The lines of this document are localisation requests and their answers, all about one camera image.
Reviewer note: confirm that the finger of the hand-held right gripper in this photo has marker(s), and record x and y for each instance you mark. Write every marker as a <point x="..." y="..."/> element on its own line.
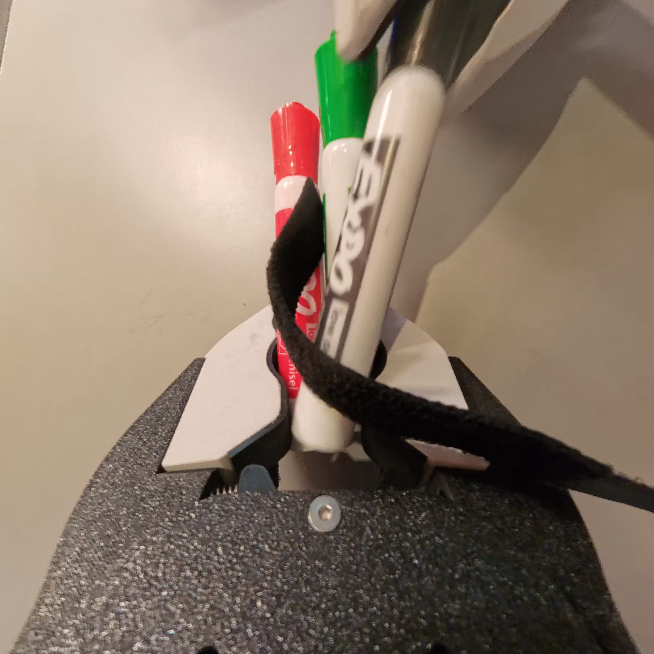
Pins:
<point x="521" y="36"/>
<point x="363" y="26"/>

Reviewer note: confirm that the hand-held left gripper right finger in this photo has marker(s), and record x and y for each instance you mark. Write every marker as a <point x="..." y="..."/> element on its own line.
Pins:
<point x="424" y="368"/>

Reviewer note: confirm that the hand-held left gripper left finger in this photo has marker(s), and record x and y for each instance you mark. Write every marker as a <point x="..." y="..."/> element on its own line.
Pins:
<point x="225" y="404"/>

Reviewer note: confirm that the green marker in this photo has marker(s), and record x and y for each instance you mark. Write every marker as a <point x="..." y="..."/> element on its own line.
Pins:
<point x="345" y="97"/>

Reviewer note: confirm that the red marker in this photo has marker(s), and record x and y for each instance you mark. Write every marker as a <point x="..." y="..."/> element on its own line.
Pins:
<point x="294" y="153"/>

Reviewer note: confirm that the black marker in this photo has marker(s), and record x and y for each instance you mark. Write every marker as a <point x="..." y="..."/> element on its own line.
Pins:
<point x="383" y="204"/>

